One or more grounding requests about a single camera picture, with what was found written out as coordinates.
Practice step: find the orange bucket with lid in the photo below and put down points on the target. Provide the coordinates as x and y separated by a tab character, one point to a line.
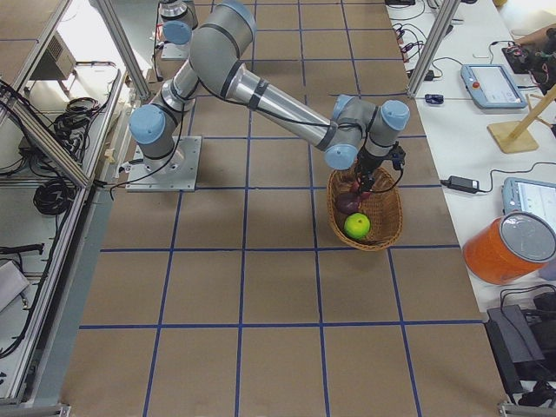
512	246

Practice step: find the wooden stand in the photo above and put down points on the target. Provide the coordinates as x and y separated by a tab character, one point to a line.
514	137

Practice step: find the blue teach pendant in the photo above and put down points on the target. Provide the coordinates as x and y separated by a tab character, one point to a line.
530	196
491	87

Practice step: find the red yellow apple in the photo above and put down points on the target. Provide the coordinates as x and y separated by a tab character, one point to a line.
362	190

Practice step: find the dark red apple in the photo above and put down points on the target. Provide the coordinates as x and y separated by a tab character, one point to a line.
347	203

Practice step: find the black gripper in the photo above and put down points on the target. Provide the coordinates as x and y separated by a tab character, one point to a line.
370	163

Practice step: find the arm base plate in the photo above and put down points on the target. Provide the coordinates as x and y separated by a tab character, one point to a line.
178	173
175	52

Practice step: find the black power adapter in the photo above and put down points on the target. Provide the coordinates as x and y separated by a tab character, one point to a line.
462	184

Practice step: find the woven wicker basket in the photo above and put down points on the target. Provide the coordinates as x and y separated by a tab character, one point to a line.
383	208

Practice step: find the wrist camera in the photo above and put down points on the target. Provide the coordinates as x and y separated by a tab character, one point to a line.
397	156

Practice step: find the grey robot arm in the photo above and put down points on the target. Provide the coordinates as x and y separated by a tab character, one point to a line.
179	19
359	135

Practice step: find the green apple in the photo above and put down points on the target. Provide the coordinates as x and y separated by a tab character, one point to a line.
356	226

